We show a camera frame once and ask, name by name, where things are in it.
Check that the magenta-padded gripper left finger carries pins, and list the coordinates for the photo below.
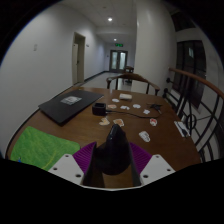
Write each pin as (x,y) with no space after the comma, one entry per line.
(65,168)

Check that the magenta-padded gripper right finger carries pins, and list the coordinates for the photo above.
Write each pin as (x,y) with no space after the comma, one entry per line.
(158,168)

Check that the black vertical computer mouse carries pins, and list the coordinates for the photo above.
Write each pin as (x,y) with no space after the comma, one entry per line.
(113,153)

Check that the green mouse pad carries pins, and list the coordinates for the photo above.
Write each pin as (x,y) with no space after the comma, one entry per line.
(41,146)

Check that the white outlined sticker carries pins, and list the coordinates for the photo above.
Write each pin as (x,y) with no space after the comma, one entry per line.
(144,136)

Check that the red and white round sticker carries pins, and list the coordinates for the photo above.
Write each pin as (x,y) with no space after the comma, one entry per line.
(153,122)

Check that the small pale sticker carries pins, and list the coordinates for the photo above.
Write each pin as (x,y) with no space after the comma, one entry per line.
(136,106)
(112,106)
(146,111)
(115,100)
(125,107)

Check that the tan cutout sticker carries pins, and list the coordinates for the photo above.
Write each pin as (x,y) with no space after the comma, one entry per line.
(118,122)
(104,122)

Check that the black key bunch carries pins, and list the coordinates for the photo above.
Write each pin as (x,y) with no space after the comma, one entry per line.
(155,106)

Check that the black closed laptop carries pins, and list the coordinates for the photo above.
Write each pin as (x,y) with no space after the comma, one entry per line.
(68,105)

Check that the small black box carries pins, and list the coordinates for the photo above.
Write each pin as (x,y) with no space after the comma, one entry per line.
(99,109)

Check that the small white flat box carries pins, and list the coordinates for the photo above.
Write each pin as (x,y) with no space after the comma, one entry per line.
(125,96)

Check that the wooden armchair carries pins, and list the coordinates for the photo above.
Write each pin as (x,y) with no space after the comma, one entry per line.
(131,76)

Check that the black metal railing wooden handrail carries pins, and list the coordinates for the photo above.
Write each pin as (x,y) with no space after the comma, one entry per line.
(193,77)

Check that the large dark window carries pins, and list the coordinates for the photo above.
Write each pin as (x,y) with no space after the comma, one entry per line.
(190,70)

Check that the dark wooden chair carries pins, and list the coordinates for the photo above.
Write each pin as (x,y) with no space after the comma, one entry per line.
(129,68)

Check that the white side door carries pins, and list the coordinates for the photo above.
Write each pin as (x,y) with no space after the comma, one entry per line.
(77,61)

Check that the glass double door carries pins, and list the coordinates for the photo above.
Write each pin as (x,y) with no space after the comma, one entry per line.
(118,61)

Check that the green exit sign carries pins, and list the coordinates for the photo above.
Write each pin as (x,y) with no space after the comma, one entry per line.
(119,44)

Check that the round ceiling light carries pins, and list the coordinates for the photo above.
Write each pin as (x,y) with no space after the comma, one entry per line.
(110,19)
(115,39)

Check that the dark transom window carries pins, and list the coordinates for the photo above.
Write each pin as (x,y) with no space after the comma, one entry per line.
(183,21)

